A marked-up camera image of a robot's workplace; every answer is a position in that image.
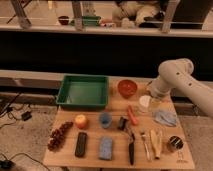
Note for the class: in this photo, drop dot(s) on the bunch of red grapes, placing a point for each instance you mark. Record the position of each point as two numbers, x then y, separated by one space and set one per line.
57 137

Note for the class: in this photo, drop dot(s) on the green box on shelf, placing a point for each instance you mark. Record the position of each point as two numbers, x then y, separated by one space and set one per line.
88 21

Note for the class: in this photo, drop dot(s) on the orange carrot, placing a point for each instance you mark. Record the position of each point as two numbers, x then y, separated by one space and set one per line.
131 116

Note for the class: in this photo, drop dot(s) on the blue sponge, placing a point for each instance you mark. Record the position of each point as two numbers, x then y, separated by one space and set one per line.
105 148

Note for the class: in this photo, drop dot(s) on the blue face mask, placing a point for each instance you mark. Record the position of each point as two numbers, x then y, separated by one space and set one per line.
165 117

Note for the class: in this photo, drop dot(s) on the yellow banana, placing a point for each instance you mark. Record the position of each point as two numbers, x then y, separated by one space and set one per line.
156 140

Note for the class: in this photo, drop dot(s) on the blue cup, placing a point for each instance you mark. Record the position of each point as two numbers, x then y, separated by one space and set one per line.
105 120

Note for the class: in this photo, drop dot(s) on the person in background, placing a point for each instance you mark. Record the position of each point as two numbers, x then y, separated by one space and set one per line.
144 13

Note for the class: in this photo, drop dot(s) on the dark round tin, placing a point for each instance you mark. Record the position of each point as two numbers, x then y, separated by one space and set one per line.
175 143

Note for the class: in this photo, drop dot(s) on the silver fork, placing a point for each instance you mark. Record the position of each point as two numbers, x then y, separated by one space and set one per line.
143 137

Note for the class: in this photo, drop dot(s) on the red yellow apple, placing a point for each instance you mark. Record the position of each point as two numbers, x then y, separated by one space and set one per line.
81 121

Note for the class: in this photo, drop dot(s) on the small black can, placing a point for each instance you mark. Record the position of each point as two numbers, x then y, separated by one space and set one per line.
122 123

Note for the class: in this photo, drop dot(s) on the green plastic tray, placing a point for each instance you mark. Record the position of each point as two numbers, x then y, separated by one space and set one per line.
83 92

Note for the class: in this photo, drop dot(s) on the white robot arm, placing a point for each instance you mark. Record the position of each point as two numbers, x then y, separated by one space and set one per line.
177 74

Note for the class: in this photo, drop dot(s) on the black power adapter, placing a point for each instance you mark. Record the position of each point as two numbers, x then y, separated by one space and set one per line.
26 116

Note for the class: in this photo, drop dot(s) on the black handled knife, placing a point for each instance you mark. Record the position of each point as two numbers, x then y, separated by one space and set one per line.
131 149

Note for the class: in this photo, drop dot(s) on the black remote control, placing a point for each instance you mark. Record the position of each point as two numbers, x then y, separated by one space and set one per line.
81 144

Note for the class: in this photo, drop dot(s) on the dark red background bowl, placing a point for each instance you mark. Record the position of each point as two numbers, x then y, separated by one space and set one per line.
63 20

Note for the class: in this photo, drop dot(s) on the white lidded cup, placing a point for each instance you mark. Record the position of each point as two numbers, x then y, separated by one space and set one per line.
144 103

